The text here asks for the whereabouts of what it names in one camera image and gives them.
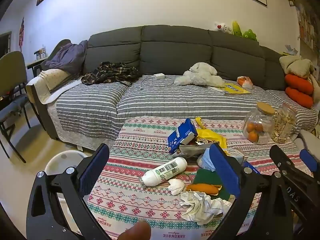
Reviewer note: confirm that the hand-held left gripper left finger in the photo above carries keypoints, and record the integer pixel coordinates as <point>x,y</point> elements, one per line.
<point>93,170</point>

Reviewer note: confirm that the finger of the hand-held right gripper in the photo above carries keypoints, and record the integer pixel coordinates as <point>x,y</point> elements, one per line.
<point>311,163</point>
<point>280,157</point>

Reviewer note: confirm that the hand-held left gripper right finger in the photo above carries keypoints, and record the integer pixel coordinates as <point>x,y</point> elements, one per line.
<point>225,170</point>

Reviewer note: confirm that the dark green cloth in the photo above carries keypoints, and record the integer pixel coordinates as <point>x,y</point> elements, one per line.
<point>207,177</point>

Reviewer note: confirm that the pale blue plastic wrapper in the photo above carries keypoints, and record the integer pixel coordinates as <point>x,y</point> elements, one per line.
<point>206,161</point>

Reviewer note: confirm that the white trash bin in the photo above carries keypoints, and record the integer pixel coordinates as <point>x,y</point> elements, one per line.
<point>62,158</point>

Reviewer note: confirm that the white paper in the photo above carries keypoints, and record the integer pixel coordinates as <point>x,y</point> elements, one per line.
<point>200,207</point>

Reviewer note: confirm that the white tissue ball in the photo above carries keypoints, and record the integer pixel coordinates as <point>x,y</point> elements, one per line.
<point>176,187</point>

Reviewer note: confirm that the white plastic bottle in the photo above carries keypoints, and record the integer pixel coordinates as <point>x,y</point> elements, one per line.
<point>162,171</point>

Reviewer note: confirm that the person's left hand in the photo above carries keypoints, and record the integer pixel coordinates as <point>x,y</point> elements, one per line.
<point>136,232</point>

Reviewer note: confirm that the glass jar of snacks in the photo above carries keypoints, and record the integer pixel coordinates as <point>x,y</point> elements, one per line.
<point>283,125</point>

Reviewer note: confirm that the yellow plastic bag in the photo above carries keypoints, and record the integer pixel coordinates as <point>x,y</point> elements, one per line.
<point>212,135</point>

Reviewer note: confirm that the glass jar of oranges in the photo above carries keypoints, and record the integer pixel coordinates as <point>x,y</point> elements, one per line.
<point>257,127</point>

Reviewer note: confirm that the patterned tablecloth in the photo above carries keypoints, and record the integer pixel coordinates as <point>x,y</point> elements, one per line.
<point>140,150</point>

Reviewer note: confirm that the blue carton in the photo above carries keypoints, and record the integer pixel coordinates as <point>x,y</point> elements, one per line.
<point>180,136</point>

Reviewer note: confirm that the orange cushion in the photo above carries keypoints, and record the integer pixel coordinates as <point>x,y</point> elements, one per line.
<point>300,98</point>
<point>298,83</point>

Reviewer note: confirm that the yellow book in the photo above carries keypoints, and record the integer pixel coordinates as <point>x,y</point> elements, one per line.
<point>235,88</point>

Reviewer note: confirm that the orange snack packet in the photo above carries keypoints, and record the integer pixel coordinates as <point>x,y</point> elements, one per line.
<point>243,82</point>

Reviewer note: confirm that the grey striped sofa cover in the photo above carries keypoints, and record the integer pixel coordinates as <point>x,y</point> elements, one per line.
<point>175,102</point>

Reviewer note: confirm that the beige blanket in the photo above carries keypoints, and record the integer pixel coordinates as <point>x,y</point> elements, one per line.
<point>295,65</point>

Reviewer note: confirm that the dark plaid shirt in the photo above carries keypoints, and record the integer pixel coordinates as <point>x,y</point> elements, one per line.
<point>110,72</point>

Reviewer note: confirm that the cream quilted cover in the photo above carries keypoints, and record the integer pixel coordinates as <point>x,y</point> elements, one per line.
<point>50,80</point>

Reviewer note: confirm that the loose papers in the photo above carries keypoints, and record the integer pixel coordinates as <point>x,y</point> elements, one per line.
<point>291,50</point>

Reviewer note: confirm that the white charger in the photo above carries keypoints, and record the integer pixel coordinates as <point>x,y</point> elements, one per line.
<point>159,76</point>

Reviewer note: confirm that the purple jacket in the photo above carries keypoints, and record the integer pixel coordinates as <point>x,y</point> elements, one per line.
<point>67,57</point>

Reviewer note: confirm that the small side table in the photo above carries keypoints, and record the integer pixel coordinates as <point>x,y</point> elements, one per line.
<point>35,63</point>

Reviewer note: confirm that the jars on side table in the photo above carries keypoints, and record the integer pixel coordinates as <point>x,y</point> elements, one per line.
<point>41,53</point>

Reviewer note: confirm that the beige chair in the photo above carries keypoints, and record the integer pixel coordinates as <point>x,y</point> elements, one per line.
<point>12,67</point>

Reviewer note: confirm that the grey sofa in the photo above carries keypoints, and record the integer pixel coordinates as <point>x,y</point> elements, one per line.
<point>175,45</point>

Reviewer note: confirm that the yellow green plush toy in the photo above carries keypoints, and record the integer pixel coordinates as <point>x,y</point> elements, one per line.
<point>236,28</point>

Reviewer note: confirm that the small white plush toy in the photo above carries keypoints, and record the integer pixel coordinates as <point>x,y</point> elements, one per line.
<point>222,27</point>

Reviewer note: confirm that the dark door frame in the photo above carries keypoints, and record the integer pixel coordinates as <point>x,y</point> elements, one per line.
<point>5,45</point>

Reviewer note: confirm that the red wall ornament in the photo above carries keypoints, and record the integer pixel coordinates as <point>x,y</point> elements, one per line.
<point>21,33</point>

